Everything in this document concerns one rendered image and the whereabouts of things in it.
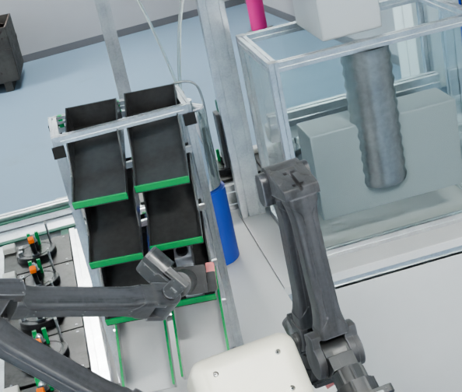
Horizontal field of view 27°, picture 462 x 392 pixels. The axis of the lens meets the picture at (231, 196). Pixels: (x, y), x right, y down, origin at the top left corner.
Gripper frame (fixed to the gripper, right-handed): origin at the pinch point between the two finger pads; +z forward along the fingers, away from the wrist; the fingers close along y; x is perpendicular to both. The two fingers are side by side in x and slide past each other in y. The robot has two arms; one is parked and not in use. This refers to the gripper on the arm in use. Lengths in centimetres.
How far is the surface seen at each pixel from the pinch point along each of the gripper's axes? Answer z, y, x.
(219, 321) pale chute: 19.4, -3.7, 13.3
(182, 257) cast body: 10.4, 2.4, -5.0
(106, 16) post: 90, 27, -86
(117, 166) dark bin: -0.4, 13.3, -29.3
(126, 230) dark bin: 5.2, 14.5, -13.6
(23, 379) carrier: 30, 53, 23
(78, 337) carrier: 46, 41, 15
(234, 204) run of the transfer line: 139, -3, -18
